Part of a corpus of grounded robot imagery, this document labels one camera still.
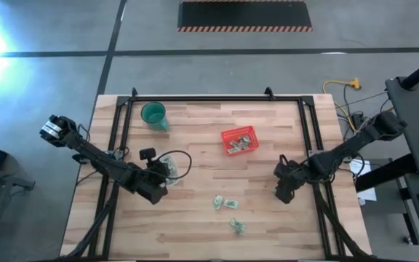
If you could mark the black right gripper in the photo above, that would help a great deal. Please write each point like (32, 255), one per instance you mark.
(289, 178)

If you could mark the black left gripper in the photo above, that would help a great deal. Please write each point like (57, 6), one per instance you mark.
(151, 185)

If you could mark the white green-printed paper packet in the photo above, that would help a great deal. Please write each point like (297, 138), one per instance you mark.
(240, 228)
(172, 167)
(241, 145)
(231, 204)
(232, 150)
(218, 202)
(233, 221)
(246, 138)

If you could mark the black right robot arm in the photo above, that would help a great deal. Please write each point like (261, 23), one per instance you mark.
(355, 143)

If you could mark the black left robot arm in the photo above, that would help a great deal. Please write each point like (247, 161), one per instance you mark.
(93, 153)

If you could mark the clear plastic container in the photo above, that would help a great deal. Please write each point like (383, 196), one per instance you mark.
(175, 178)

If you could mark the teal plastic cup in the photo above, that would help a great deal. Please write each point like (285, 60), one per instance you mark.
(153, 116)

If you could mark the orange plastic basket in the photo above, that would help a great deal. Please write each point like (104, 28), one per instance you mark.
(225, 140)

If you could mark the white paper sheet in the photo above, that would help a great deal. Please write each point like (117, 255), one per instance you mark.
(366, 193)

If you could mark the black power strip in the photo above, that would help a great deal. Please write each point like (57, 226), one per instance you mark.
(358, 120)

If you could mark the black desk support bar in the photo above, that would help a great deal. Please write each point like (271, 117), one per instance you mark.
(387, 172)

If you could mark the grey equipment stand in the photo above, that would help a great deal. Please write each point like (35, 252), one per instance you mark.
(9, 180)

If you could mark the hazard-striped black floor mat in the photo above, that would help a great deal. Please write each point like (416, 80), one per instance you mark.
(244, 14)

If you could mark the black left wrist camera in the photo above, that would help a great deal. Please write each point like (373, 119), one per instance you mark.
(147, 153)

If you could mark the black aluminium table frame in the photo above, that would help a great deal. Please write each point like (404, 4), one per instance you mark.
(213, 98)

